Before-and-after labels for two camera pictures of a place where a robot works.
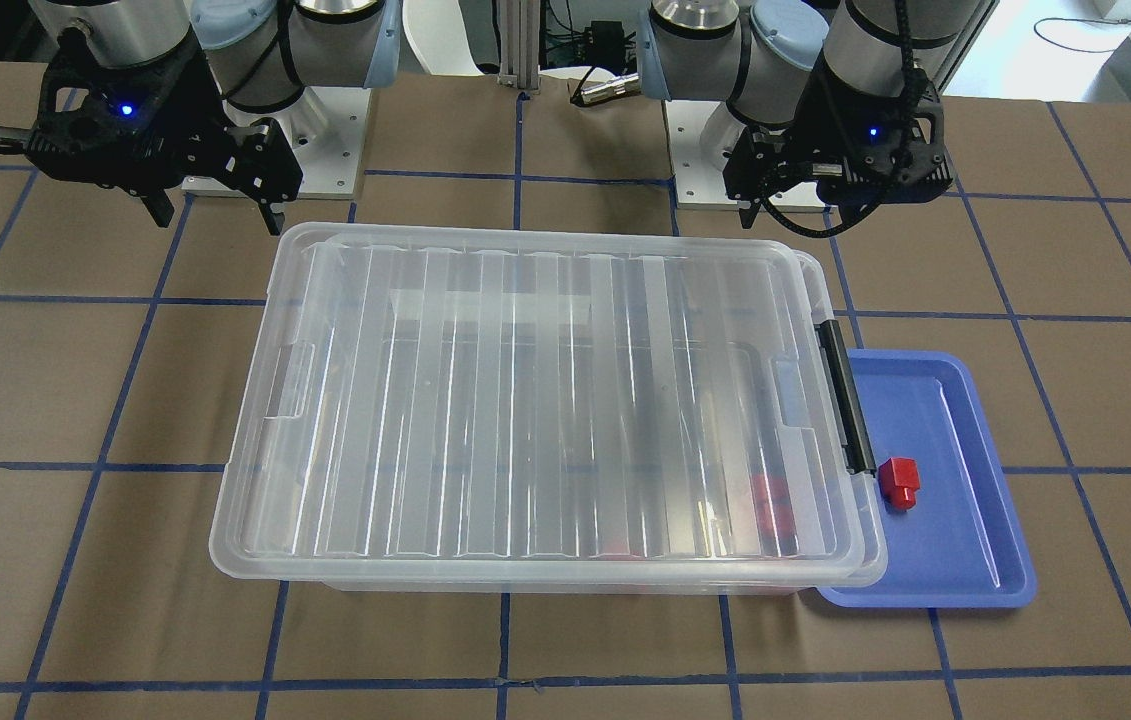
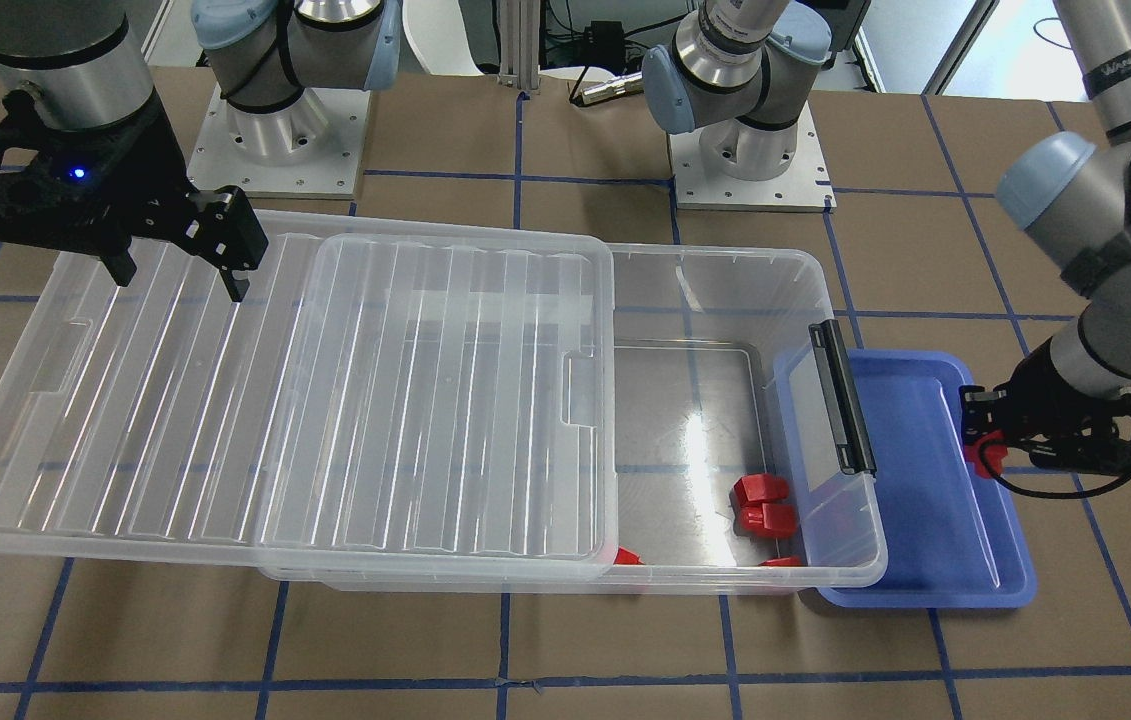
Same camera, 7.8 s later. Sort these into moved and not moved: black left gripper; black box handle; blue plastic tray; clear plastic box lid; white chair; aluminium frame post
Moved: clear plastic box lid; black left gripper
Not moved: blue plastic tray; black box handle; white chair; aluminium frame post
